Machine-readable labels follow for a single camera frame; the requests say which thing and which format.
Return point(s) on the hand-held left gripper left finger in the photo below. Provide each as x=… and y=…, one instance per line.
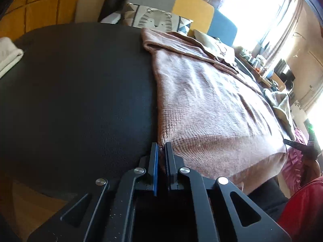
x=156, y=171

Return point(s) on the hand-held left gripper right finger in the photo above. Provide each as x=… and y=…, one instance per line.
x=167, y=166

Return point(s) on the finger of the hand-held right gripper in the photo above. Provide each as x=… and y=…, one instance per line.
x=295, y=145

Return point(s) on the pink knit sweater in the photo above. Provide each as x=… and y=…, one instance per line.
x=214, y=105

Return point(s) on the person's right forearm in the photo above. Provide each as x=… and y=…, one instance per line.
x=302, y=211

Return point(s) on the person's right hand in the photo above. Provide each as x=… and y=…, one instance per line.
x=312, y=171

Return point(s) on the magenta floral cloth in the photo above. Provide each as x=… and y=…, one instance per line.
x=295, y=166

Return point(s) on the white knit sweater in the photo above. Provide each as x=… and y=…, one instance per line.
x=281, y=105

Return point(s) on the black flat monitor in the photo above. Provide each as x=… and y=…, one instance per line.
x=284, y=70

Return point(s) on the wooden side table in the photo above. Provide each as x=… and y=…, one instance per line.
x=257, y=77

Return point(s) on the group of jars and bottles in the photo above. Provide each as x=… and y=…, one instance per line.
x=253, y=60

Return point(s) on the deer print pillow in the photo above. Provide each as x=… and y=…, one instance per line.
x=217, y=45

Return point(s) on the bright window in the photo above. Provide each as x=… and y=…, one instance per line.
x=254, y=10

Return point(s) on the tiger print pillow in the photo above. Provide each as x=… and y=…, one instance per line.
x=156, y=20

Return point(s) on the grey yellow blue sofa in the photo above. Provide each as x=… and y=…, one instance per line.
x=194, y=10

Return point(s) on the folded white cloth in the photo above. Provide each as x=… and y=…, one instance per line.
x=8, y=54

